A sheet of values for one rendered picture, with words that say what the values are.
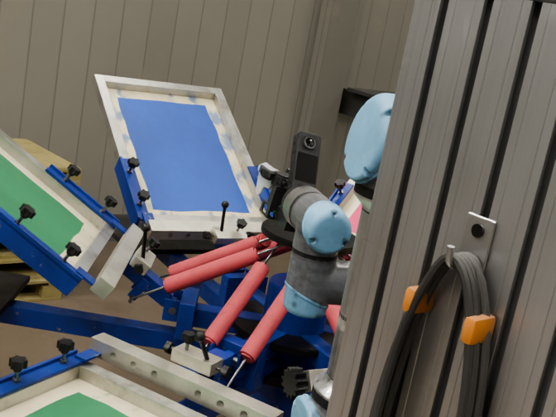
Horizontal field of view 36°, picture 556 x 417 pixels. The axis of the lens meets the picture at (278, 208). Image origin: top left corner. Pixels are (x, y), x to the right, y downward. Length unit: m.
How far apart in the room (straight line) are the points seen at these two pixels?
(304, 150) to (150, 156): 1.90
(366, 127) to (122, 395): 1.31
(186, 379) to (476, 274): 1.53
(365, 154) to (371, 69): 6.75
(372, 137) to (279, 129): 6.15
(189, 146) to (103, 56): 2.73
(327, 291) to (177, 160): 2.08
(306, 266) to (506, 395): 0.69
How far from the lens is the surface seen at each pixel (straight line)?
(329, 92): 7.26
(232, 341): 2.40
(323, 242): 1.32
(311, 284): 1.36
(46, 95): 5.99
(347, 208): 3.45
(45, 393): 2.21
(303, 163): 1.49
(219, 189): 3.36
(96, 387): 2.26
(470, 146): 0.72
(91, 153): 6.24
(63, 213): 2.82
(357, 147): 1.07
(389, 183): 0.78
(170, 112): 3.59
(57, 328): 2.75
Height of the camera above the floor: 1.99
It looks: 14 degrees down
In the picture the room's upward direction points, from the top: 11 degrees clockwise
